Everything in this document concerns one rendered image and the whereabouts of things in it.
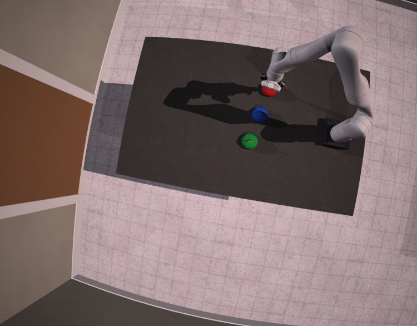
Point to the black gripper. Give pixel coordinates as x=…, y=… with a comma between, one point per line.
x=264, y=77

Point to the red dome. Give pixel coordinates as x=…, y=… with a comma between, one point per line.
x=268, y=92

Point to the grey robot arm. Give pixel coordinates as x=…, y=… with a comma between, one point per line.
x=346, y=45

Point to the blue dome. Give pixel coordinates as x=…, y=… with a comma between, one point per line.
x=259, y=114

